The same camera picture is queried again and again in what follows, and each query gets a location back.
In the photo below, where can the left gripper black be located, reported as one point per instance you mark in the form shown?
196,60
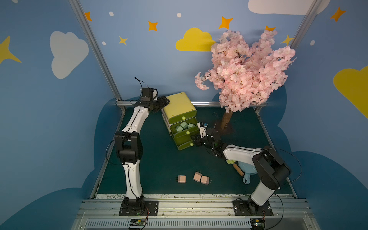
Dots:
160,103

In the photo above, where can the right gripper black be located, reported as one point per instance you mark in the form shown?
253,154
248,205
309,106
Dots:
202,139

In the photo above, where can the green drawer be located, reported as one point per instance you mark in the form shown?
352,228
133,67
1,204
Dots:
192,131
176,118
183,140

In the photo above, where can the yellow-green drawer cabinet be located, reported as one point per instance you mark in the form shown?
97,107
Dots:
179,103

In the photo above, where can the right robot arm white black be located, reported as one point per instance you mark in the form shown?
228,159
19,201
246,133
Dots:
271,169

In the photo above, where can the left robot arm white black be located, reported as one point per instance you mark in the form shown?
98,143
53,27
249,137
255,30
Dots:
129,146

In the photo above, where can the green toy shovel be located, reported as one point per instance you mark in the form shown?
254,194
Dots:
236,167

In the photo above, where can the blue toy dustpan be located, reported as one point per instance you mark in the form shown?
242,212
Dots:
248,171

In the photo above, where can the pink blossom artificial tree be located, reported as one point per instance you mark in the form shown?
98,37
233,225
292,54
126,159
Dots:
246,75

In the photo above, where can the right circuit board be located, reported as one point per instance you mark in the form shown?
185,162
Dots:
257,224

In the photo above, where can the circuit board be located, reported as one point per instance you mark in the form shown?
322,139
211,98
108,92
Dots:
137,223
257,224

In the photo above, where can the left circuit board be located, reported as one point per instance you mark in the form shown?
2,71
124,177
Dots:
137,223

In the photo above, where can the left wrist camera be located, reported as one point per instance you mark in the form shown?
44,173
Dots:
148,94

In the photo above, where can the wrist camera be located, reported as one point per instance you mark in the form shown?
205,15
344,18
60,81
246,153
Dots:
148,94
202,128

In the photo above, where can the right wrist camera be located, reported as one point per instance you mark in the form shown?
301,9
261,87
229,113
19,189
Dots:
202,128

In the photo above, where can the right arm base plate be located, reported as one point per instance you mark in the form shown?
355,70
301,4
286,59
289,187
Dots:
245,208

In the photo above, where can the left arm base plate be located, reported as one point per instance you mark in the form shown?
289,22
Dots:
133,207

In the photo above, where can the left aluminium frame post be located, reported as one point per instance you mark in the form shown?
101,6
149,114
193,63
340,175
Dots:
84,23

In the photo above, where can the aluminium frame post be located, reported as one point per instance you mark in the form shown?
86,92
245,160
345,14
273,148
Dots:
84,23
306,23

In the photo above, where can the aluminium front rail base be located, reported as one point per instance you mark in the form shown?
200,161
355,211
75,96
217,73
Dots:
194,212

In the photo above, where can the right aluminium frame post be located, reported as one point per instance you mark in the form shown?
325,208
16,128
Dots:
306,23

